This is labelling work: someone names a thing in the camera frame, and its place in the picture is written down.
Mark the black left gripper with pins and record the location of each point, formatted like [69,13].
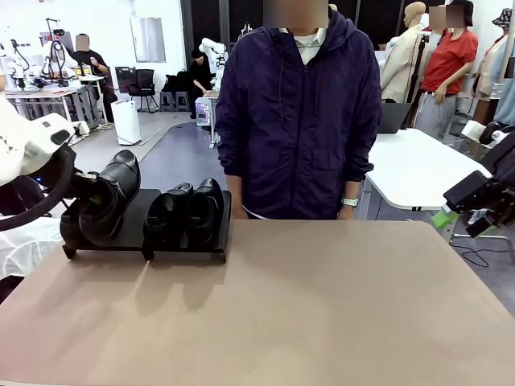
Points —
[40,181]

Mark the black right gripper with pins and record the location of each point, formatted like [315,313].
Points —
[501,199]

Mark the black buckle dress shoe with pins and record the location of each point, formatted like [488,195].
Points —
[165,225]
[68,229]
[116,201]
[205,217]

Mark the person left forearm purple sleeve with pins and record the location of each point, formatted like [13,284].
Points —
[362,161]

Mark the person right forearm purple sleeve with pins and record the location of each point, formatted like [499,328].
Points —
[230,158]

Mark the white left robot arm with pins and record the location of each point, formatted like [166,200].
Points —
[24,140]

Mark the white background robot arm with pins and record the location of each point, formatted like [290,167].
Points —
[211,48]

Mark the person left hand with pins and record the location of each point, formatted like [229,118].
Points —
[346,213]

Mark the person right hand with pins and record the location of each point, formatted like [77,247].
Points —
[236,201]

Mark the white table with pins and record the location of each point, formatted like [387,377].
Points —
[422,169]

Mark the white air purifier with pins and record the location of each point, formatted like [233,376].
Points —
[125,122]

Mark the white box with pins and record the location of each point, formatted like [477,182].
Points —
[472,130]

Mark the white fabric cover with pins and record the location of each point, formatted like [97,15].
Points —
[24,249]

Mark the white work desk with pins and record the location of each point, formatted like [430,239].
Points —
[40,94]

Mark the black mesh office chair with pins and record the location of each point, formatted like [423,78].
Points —
[144,86]

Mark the grey stool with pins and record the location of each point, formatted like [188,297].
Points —
[167,100]
[182,100]

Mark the black laptop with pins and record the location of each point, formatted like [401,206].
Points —
[392,118]

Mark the silver wristwatch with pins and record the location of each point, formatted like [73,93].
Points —
[349,202]

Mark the seated man in black shirt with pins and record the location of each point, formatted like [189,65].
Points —
[92,64]

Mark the computer case with coloured lights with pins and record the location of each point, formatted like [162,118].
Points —
[202,112]

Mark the background robot on desk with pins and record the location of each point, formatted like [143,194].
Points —
[58,52]

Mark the background person in black clothes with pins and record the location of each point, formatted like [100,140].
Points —
[199,76]

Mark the mannequin in beige jacket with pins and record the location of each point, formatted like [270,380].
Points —
[402,68]

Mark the person in purple jacket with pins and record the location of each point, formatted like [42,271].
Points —
[297,120]

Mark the grey wall panel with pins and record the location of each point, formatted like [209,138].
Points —
[147,40]

